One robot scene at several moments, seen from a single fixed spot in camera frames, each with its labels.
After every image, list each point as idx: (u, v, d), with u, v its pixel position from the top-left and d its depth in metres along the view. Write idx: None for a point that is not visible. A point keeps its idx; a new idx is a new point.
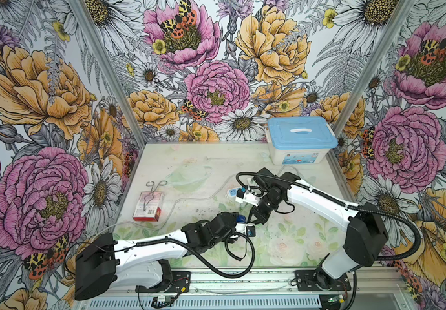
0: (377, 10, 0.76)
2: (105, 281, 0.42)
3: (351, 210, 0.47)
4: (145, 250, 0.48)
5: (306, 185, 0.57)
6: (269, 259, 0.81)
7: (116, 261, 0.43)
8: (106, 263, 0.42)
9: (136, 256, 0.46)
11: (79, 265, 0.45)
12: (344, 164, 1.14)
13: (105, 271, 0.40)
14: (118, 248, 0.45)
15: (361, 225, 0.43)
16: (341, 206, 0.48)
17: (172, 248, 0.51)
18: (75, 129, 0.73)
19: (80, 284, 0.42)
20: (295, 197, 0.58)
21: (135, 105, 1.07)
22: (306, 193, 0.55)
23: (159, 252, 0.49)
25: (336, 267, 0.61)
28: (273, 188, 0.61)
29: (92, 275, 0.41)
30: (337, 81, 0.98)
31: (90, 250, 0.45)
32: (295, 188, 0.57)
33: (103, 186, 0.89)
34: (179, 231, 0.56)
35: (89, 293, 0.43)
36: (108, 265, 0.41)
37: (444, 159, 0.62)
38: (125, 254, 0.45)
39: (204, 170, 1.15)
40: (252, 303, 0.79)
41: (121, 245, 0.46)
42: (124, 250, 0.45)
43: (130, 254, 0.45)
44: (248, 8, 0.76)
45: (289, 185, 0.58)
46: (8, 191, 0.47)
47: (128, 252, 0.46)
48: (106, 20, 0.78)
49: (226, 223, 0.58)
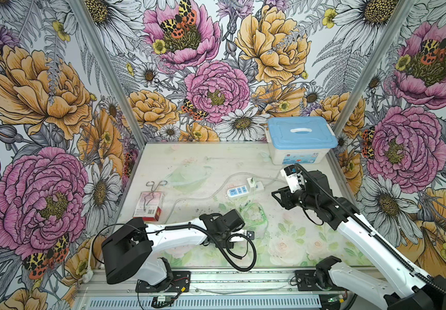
0: (377, 10, 0.76)
2: (138, 261, 0.43)
3: (417, 279, 0.40)
4: (172, 235, 0.50)
5: (367, 225, 0.49)
6: (269, 259, 0.81)
7: (149, 242, 0.45)
8: (142, 243, 0.43)
9: (166, 239, 0.48)
11: (110, 248, 0.45)
12: (344, 164, 1.14)
13: (141, 251, 0.42)
14: (149, 232, 0.47)
15: (426, 300, 0.37)
16: (406, 269, 0.41)
17: (194, 234, 0.54)
18: (75, 129, 0.73)
19: (114, 267, 0.43)
20: (348, 233, 0.51)
21: (135, 105, 1.07)
22: (364, 235, 0.48)
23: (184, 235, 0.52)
25: (347, 283, 0.59)
28: (322, 210, 0.54)
29: (127, 256, 0.43)
30: (337, 81, 0.98)
31: (120, 234, 0.46)
32: (353, 223, 0.50)
33: (103, 186, 0.89)
34: (198, 219, 0.59)
35: (120, 276, 0.44)
36: (143, 246, 0.43)
37: (444, 159, 0.62)
38: (156, 236, 0.47)
39: (204, 170, 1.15)
40: (252, 303, 0.79)
41: (152, 228, 0.48)
42: (155, 233, 0.47)
43: (161, 237, 0.47)
44: (248, 8, 0.76)
45: (344, 215, 0.51)
46: (8, 191, 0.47)
47: (159, 234, 0.48)
48: (106, 20, 0.78)
49: (238, 217, 0.65)
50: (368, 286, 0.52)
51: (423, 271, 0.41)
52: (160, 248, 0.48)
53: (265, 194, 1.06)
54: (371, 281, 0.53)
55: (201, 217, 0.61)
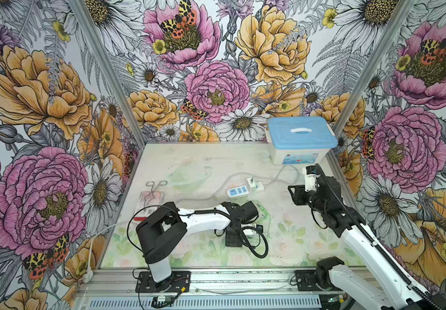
0: (377, 10, 0.76)
2: (174, 241, 0.46)
3: (414, 294, 0.40)
4: (202, 217, 0.53)
5: (370, 236, 0.50)
6: (269, 259, 0.81)
7: (183, 224, 0.47)
8: (179, 225, 0.46)
9: (197, 222, 0.51)
11: (147, 230, 0.48)
12: (344, 163, 1.15)
13: (178, 231, 0.45)
14: (182, 214, 0.50)
15: None
16: (404, 282, 0.42)
17: (219, 219, 0.57)
18: (75, 129, 0.73)
19: (152, 246, 0.46)
20: (350, 241, 0.53)
21: (135, 105, 1.07)
22: (366, 244, 0.49)
23: (212, 218, 0.55)
25: (346, 285, 0.59)
28: (329, 216, 0.56)
29: (163, 236, 0.46)
30: (337, 81, 0.98)
31: (154, 219, 0.49)
32: (356, 231, 0.51)
33: (103, 186, 0.89)
34: (220, 205, 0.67)
35: (157, 256, 0.47)
36: (179, 227, 0.46)
37: (444, 159, 0.62)
38: (188, 219, 0.50)
39: (204, 170, 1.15)
40: (253, 303, 0.79)
41: (185, 212, 0.51)
42: (187, 216, 0.50)
43: (192, 220, 0.50)
44: (248, 8, 0.76)
45: (350, 223, 0.53)
46: (8, 191, 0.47)
47: (191, 217, 0.51)
48: (106, 20, 0.78)
49: (253, 208, 0.70)
50: (368, 294, 0.51)
51: (420, 287, 0.41)
52: (191, 230, 0.51)
53: (265, 194, 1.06)
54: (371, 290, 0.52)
55: (222, 204, 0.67)
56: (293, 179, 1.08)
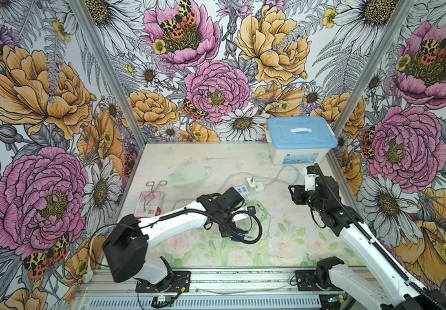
0: (377, 10, 0.76)
2: (136, 258, 0.43)
3: (412, 290, 0.40)
4: (169, 223, 0.49)
5: (368, 233, 0.50)
6: (269, 259, 0.81)
7: (143, 237, 0.43)
8: (137, 239, 0.42)
9: (163, 230, 0.47)
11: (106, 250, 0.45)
12: (344, 163, 1.15)
13: (138, 247, 0.41)
14: (143, 225, 0.46)
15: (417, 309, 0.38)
16: (401, 278, 0.42)
17: (193, 218, 0.53)
18: (75, 129, 0.73)
19: (116, 267, 0.43)
20: (349, 239, 0.53)
21: (135, 105, 1.07)
22: (364, 242, 0.49)
23: (185, 217, 0.52)
25: (346, 284, 0.58)
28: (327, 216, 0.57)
29: (123, 255, 0.42)
30: (337, 81, 0.98)
31: (115, 234, 0.45)
32: (354, 229, 0.52)
33: (104, 186, 0.90)
34: (194, 202, 0.57)
35: (127, 272, 0.44)
36: (139, 241, 0.42)
37: (444, 159, 0.62)
38: (151, 229, 0.46)
39: (204, 170, 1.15)
40: (253, 303, 0.79)
41: (146, 222, 0.47)
42: (150, 227, 0.46)
43: (157, 229, 0.46)
44: (248, 8, 0.76)
45: (347, 222, 0.53)
46: (8, 191, 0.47)
47: (154, 227, 0.46)
48: (106, 20, 0.78)
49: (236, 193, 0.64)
50: (368, 293, 0.51)
51: (419, 283, 0.41)
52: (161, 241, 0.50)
53: (265, 194, 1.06)
54: (372, 289, 0.52)
55: (198, 199, 0.58)
56: (293, 179, 1.08)
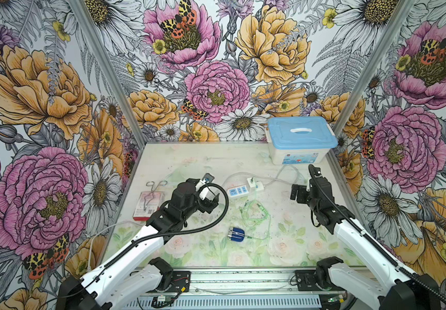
0: (377, 10, 0.76)
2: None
3: (401, 274, 0.42)
4: (117, 267, 0.45)
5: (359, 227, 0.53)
6: (269, 259, 0.81)
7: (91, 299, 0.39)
8: (84, 301, 0.39)
9: (112, 276, 0.43)
11: None
12: (344, 163, 1.15)
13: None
14: (88, 282, 0.42)
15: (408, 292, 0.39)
16: (392, 265, 0.44)
17: (146, 247, 0.49)
18: (75, 129, 0.73)
19: None
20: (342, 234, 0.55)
21: (135, 105, 1.07)
22: (355, 235, 0.51)
23: (138, 248, 0.49)
25: (344, 281, 0.59)
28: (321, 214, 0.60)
29: None
30: (337, 81, 0.98)
31: None
32: (346, 225, 0.54)
33: (103, 186, 0.89)
34: (143, 227, 0.53)
35: None
36: (86, 302, 0.39)
37: (444, 159, 0.62)
38: (98, 283, 0.42)
39: (204, 170, 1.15)
40: (252, 303, 0.79)
41: (90, 276, 0.42)
42: (95, 280, 0.42)
43: (105, 279, 0.43)
44: (248, 8, 0.76)
45: (339, 219, 0.56)
46: (8, 191, 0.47)
47: (101, 278, 0.43)
48: (106, 20, 0.78)
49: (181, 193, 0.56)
50: (365, 287, 0.51)
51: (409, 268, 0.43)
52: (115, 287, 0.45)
53: (265, 194, 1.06)
54: (369, 283, 0.52)
55: (147, 223, 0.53)
56: (293, 179, 1.08)
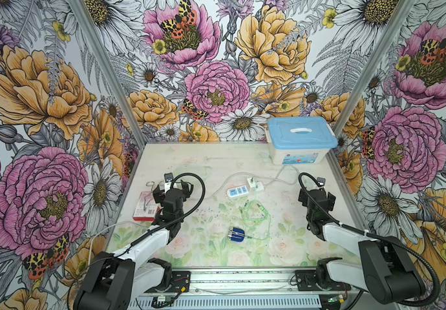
0: (377, 10, 0.76)
2: (130, 281, 0.43)
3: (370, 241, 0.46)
4: (141, 245, 0.52)
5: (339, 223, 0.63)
6: (269, 259, 0.81)
7: (129, 261, 0.44)
8: (123, 264, 0.43)
9: (139, 250, 0.49)
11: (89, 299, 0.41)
12: (344, 163, 1.15)
13: (126, 268, 0.42)
14: (119, 254, 0.47)
15: (373, 246, 0.45)
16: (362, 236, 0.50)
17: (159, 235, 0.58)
18: (75, 129, 0.73)
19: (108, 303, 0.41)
20: (329, 231, 0.63)
21: (135, 105, 1.07)
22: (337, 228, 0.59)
23: (152, 236, 0.56)
25: (342, 272, 0.59)
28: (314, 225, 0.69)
29: (114, 287, 0.41)
30: (337, 81, 0.98)
31: (90, 281, 0.42)
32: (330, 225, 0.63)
33: (103, 186, 0.89)
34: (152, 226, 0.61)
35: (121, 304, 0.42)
36: (125, 265, 0.43)
37: (444, 159, 0.62)
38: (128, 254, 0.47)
39: (204, 170, 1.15)
40: (253, 303, 0.79)
41: (120, 250, 0.48)
42: (125, 252, 0.47)
43: (133, 253, 0.48)
44: (248, 8, 0.76)
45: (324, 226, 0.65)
46: (8, 191, 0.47)
47: (130, 252, 0.48)
48: (106, 20, 0.78)
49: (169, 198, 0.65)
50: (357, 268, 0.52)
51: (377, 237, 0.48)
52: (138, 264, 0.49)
53: (265, 194, 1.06)
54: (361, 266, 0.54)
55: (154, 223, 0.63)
56: (293, 179, 1.08)
